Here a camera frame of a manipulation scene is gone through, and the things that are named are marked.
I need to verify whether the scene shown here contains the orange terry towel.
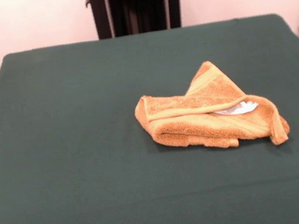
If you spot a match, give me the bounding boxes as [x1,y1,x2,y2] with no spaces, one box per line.
[128,50,293,166]

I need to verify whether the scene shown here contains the dark green table cloth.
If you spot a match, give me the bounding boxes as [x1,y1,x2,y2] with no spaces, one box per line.
[0,9,299,224]

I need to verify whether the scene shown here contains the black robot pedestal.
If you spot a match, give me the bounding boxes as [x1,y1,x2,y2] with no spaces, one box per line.
[85,0,191,42]

